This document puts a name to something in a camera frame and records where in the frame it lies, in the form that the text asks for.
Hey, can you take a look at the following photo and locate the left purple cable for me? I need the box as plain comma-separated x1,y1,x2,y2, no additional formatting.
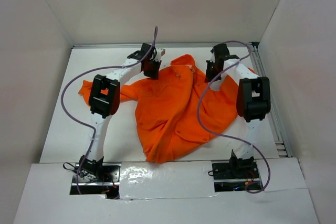
60,26,159,195

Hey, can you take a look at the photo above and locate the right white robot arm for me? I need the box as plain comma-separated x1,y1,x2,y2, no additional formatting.
205,43,271,178

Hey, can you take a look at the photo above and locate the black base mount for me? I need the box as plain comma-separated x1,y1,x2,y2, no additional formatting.
62,162,121,199
208,151,262,192

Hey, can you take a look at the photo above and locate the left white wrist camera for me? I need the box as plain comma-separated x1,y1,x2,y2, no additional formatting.
154,48,165,58

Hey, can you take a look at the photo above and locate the orange zip-up jacket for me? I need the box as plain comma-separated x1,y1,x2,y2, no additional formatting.
78,54,257,164

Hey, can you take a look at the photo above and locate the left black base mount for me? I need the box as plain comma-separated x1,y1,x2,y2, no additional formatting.
62,162,121,199

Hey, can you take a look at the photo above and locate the purple cable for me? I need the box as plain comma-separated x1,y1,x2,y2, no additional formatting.
196,40,271,194
60,26,159,195

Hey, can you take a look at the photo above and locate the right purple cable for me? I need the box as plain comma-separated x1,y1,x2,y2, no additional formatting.
196,40,271,194

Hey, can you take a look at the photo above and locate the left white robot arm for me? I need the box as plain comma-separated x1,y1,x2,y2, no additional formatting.
79,43,165,182

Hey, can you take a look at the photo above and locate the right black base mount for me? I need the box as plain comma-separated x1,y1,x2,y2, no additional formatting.
208,151,262,192

